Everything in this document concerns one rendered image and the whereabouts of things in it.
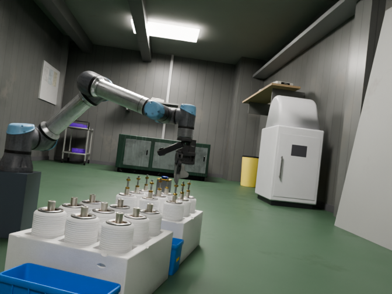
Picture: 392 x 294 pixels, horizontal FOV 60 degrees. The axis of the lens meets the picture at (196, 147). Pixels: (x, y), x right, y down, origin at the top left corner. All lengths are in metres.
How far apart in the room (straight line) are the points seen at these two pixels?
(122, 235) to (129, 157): 5.27
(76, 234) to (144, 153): 5.21
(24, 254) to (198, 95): 7.18
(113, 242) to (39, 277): 0.22
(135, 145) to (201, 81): 2.70
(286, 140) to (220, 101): 4.30
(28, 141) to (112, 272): 0.97
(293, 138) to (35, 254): 3.34
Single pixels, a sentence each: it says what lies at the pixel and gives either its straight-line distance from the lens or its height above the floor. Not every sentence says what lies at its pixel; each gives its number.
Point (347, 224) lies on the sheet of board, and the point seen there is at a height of 0.05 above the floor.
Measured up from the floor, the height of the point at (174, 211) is 0.22.
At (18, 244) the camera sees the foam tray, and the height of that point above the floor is 0.15.
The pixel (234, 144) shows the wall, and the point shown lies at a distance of 7.41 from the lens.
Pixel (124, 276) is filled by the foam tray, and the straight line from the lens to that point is 0.98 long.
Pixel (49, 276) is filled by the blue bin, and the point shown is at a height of 0.10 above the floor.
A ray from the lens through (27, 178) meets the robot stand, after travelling 1.74.
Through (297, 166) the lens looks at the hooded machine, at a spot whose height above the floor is 0.48.
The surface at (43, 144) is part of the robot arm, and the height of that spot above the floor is 0.44.
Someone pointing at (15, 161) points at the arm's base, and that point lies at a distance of 1.77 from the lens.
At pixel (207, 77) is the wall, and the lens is 8.18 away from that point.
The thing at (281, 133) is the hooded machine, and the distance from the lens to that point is 4.00.
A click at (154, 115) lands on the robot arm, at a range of 1.41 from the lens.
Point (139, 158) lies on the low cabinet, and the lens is 6.23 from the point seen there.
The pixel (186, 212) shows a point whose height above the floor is 0.20.
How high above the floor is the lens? 0.48
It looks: 1 degrees up
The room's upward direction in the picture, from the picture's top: 7 degrees clockwise
